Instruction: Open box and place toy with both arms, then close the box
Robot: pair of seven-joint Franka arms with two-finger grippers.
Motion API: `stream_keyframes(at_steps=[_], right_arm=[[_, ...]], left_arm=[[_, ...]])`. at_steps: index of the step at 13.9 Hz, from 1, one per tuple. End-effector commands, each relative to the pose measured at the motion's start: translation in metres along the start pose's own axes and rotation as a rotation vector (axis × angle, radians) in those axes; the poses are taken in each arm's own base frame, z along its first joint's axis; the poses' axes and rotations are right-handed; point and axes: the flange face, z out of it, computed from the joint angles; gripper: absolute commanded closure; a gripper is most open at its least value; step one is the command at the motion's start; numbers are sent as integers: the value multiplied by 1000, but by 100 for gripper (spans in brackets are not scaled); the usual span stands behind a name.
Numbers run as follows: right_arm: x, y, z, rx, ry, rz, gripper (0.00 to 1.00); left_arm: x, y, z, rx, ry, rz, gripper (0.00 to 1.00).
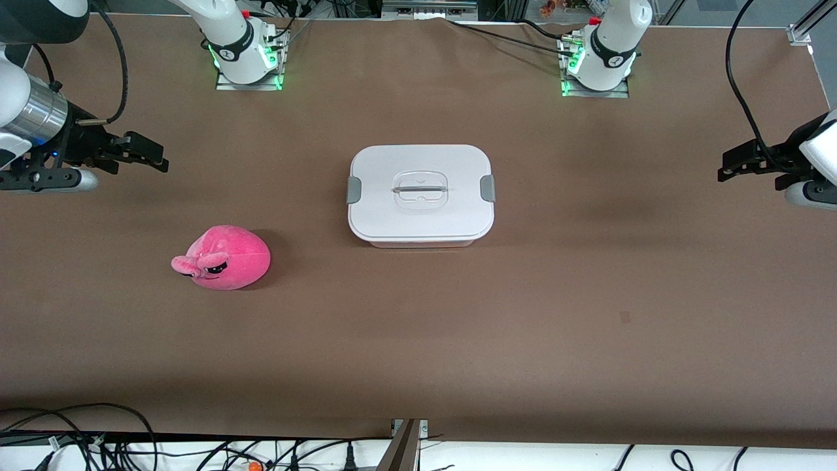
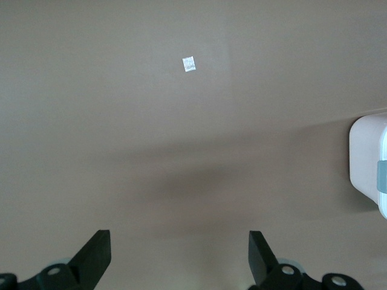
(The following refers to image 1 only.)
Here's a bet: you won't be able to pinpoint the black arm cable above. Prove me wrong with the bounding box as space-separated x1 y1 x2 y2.
725 0 779 167
88 0 130 126

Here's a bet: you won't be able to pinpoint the aluminium profile post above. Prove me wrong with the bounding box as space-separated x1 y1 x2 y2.
375 419 429 471

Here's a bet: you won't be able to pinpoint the aluminium frame profile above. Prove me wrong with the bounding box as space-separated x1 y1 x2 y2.
787 0 837 46

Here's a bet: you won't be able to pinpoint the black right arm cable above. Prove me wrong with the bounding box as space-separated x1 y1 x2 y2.
88 0 130 126

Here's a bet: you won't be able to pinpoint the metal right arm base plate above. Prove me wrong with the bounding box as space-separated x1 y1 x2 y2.
215 29 290 92

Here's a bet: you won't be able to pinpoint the brown table cover sheet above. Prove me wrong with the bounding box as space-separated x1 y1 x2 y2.
0 13 837 452

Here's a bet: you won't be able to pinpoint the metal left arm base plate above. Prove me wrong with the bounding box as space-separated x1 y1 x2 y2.
559 36 630 99

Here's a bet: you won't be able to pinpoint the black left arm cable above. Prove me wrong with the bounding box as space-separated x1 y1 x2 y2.
725 0 779 167

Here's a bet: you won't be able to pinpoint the grey metal fixture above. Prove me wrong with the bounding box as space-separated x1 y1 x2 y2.
382 0 479 21

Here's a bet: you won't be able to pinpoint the white box lid grey clips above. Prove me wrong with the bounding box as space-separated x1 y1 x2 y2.
347 145 496 242

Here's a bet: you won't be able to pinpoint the large black looped cable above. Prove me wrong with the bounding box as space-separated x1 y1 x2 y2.
0 402 159 471

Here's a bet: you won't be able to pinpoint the pink plush toy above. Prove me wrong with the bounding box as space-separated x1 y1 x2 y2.
171 225 272 292

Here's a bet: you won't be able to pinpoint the translucent plastic box base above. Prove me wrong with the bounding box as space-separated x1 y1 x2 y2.
356 234 483 249

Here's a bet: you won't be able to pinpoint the thin black cable on sheet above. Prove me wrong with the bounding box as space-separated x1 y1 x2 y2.
447 18 586 54

